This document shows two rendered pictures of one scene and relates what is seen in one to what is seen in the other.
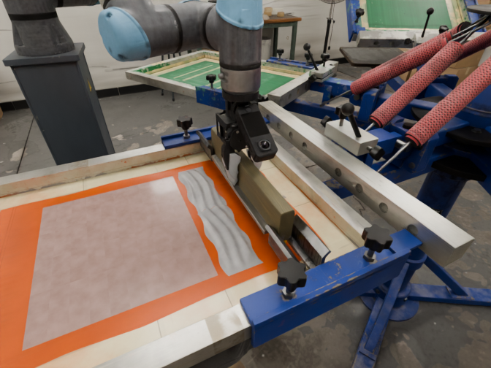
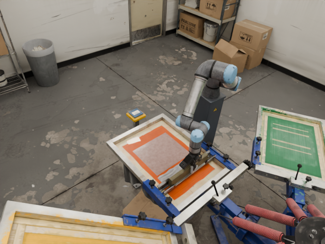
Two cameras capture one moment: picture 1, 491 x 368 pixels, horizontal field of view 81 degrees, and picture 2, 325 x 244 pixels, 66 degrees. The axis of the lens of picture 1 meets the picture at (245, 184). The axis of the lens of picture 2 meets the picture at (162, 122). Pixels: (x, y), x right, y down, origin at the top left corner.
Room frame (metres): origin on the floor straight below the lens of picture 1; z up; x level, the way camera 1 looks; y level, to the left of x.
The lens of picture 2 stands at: (-0.01, -1.00, 2.42)
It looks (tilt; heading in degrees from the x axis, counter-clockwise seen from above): 41 degrees down; 72
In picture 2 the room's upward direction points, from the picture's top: 3 degrees clockwise
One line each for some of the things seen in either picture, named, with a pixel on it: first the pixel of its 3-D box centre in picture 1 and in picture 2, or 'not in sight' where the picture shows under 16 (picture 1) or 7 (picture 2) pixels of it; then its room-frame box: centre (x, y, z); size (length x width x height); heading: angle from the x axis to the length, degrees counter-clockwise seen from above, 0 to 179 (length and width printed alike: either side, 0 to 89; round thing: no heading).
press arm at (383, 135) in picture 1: (362, 146); (227, 205); (0.67, -0.31, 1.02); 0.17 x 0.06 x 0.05; 115
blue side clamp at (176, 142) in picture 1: (212, 139); (215, 157); (0.78, 0.10, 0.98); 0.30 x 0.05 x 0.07; 115
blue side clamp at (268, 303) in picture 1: (328, 284); (159, 197); (0.28, -0.14, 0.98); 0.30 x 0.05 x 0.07; 115
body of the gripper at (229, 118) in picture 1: (239, 117); (194, 155); (0.55, 0.01, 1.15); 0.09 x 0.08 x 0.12; 25
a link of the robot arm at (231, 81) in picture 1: (239, 78); (194, 147); (0.54, 0.01, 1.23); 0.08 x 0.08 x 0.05
